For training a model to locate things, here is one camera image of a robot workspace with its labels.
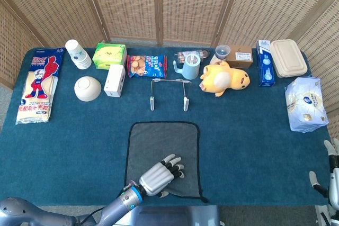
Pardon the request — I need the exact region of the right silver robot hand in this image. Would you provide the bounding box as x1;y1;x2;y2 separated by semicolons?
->
309;138;339;207

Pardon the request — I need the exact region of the pale blue tissue pack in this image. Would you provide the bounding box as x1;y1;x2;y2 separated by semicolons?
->
284;76;329;133

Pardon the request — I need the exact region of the white cardboard box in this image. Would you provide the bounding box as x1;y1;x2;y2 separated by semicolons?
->
103;64;126;97

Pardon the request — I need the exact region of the stack of paper cups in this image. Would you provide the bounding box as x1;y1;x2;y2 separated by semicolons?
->
65;39;92;70

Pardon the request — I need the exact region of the light blue mug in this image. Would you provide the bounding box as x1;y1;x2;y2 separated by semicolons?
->
173;53;201;80

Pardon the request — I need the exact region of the clear lidded plastic jar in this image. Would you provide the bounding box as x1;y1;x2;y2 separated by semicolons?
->
210;44;230;65

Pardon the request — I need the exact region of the green tissue box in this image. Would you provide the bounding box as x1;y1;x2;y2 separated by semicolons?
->
92;42;127;70

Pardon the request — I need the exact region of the blue biscuit bag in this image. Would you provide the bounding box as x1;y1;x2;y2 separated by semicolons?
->
127;54;168;79

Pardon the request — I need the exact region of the beige lidded lunch box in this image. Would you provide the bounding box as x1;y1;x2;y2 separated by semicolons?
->
270;39;308;78

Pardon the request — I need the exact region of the grey and blue cloth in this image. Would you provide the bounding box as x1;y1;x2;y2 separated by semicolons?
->
123;121;209;203

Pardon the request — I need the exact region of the yellow plush toy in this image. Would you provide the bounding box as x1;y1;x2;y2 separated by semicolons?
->
199;61;251;97

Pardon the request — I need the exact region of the brown cardboard box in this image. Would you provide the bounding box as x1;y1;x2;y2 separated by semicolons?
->
226;45;253;69

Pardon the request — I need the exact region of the long blue carton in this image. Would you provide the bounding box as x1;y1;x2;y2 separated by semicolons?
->
255;40;276;87

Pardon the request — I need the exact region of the beige upturned bowl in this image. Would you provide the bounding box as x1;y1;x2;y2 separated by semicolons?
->
74;76;102;102

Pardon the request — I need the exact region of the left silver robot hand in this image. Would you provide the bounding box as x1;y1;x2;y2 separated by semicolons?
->
138;153;185;198

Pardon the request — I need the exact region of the wooden rattan folding screen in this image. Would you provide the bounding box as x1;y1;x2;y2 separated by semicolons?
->
0;0;339;142

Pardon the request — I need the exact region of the clear snack packet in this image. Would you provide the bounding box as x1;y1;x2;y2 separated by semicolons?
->
174;48;210;64

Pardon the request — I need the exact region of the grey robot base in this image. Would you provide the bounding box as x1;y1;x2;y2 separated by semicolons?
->
124;205;221;226

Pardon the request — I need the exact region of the teal carpet table cover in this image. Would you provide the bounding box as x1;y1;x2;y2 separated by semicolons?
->
0;47;336;207

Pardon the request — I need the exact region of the metal wire rack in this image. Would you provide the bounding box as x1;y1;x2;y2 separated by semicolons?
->
149;78;192;112

